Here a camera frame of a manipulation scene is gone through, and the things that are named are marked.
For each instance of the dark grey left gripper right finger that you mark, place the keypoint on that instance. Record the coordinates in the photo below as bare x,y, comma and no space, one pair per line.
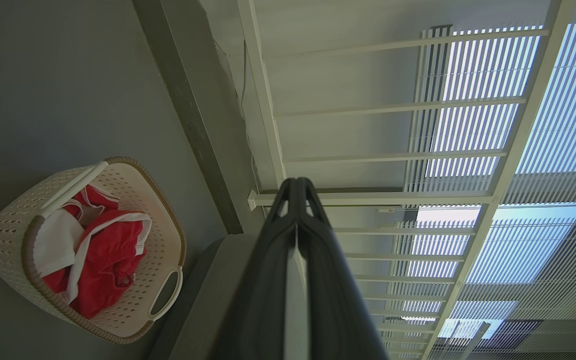
338,310

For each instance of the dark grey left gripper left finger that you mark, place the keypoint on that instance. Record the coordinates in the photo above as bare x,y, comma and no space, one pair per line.
258,300

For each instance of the red garment with white trim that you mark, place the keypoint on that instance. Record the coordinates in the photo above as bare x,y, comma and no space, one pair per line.
108,260

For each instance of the cream perforated laundry basket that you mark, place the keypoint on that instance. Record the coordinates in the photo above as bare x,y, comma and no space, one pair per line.
8,240

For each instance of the grey fabric sofa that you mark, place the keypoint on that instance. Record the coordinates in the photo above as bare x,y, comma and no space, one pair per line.
208,300

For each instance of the dark grey skirting board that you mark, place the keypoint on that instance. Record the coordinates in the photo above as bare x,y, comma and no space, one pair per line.
188,110

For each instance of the white window blinds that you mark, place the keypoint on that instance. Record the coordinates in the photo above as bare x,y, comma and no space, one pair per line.
568,125

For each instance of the small white rail bracket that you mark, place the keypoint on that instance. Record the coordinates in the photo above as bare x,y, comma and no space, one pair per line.
252,200

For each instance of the white slatted railing frame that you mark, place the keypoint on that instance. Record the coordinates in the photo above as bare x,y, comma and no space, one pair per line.
263,100

